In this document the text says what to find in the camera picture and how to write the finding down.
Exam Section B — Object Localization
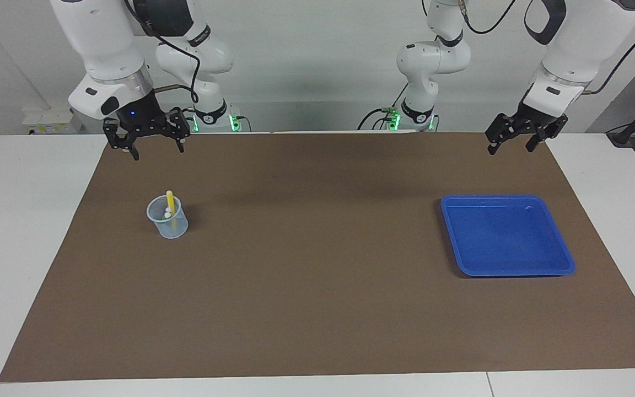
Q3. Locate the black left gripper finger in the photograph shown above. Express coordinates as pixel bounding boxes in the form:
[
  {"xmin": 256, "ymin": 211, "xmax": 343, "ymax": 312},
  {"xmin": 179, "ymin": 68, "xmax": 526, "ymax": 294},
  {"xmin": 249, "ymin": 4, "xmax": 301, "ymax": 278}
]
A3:
[
  {"xmin": 485, "ymin": 112, "xmax": 530, "ymax": 155},
  {"xmin": 525, "ymin": 114, "xmax": 569, "ymax": 153}
]

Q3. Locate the clear plastic cup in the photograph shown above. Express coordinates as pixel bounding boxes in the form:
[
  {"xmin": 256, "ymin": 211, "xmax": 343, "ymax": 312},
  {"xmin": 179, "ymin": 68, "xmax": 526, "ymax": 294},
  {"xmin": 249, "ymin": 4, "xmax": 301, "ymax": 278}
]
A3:
[{"xmin": 146, "ymin": 195, "xmax": 189, "ymax": 239}]

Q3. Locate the blue plastic tray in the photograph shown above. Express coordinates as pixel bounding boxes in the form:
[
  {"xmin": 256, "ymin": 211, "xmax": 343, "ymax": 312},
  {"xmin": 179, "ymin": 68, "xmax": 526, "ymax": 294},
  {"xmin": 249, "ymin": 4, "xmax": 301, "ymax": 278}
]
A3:
[{"xmin": 440, "ymin": 194, "xmax": 576, "ymax": 278}]

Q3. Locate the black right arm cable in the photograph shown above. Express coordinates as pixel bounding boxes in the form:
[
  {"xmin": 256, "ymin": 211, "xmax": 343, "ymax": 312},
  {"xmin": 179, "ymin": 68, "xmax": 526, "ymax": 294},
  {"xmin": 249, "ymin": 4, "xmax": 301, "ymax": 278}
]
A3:
[{"xmin": 123, "ymin": 0, "xmax": 203, "ymax": 105}]

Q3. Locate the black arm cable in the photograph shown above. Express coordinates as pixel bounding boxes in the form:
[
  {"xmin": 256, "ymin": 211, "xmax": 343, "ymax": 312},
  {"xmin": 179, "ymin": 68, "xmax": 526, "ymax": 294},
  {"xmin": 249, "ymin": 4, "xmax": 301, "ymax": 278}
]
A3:
[
  {"xmin": 123, "ymin": 0, "xmax": 203, "ymax": 105},
  {"xmin": 421, "ymin": 0, "xmax": 635, "ymax": 95}
]

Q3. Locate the black base cable bundle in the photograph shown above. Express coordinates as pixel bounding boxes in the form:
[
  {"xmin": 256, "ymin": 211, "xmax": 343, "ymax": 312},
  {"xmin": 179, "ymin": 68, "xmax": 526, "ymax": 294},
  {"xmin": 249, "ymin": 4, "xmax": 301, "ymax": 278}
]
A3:
[{"xmin": 357, "ymin": 83, "xmax": 410, "ymax": 132}]

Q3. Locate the brown table mat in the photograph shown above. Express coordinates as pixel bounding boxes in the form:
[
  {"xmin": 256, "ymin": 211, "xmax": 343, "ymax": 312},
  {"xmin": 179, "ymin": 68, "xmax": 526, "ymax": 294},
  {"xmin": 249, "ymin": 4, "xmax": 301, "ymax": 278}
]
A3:
[{"xmin": 0, "ymin": 131, "xmax": 635, "ymax": 383}]

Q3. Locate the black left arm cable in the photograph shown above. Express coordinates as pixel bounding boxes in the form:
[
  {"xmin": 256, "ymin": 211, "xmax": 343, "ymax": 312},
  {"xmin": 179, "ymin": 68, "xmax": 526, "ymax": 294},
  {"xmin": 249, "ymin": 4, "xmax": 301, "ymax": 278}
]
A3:
[{"xmin": 421, "ymin": 0, "xmax": 635, "ymax": 95}]

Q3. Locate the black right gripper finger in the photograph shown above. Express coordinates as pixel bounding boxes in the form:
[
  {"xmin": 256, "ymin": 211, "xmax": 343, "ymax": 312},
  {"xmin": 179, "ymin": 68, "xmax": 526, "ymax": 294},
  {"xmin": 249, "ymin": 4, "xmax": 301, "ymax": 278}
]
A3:
[
  {"xmin": 103, "ymin": 117, "xmax": 141, "ymax": 162},
  {"xmin": 166, "ymin": 108, "xmax": 192, "ymax": 153}
]

